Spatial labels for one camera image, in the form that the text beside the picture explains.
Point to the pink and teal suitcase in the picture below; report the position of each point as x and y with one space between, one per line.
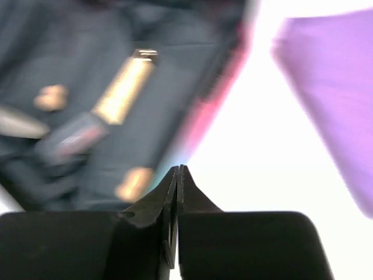
82 45

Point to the purple shirt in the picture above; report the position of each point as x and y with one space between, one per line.
328 61

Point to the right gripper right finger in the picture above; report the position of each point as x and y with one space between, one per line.
195 212

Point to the clear pink bottle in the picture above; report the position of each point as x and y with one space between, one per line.
75 137

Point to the tan makeup sponge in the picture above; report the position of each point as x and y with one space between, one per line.
52 98

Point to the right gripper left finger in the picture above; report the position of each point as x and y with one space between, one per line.
155 218

